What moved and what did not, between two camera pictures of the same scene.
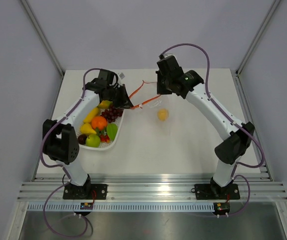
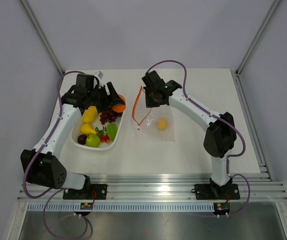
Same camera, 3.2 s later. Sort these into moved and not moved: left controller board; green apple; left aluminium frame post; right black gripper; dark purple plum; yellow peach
Moved: right black gripper; yellow peach
Not moved: green apple; left aluminium frame post; dark purple plum; left controller board
